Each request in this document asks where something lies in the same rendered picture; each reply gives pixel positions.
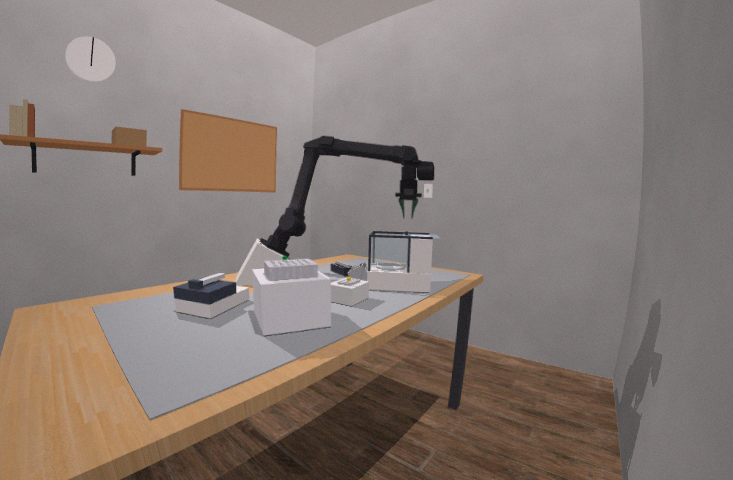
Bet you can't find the grey bench mat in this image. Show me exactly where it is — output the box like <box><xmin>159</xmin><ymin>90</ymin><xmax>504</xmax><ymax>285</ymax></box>
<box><xmin>92</xmin><ymin>271</ymin><xmax>470</xmax><ymax>420</ymax></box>

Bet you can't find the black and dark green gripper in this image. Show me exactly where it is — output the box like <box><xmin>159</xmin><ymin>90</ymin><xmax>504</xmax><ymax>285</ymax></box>
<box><xmin>395</xmin><ymin>193</ymin><xmax>422</xmax><ymax>218</ymax></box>

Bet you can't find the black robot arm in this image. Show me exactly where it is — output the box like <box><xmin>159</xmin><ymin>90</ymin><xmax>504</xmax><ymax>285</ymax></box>
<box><xmin>260</xmin><ymin>136</ymin><xmax>434</xmax><ymax>257</ymax></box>

